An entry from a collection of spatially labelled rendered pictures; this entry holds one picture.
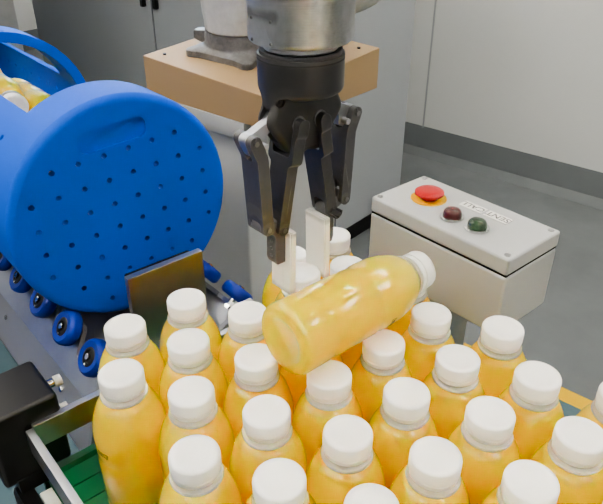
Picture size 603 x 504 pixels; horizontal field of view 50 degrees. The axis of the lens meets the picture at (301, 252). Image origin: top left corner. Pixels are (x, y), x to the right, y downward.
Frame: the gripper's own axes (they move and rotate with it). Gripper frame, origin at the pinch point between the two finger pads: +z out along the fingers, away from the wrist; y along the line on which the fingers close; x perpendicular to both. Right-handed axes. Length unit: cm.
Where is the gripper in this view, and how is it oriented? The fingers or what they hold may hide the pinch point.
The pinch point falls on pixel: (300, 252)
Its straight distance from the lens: 64.9
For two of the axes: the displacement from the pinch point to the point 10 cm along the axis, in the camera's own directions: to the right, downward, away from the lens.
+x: 6.5, 3.9, -6.5
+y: -7.6, 3.4, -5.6
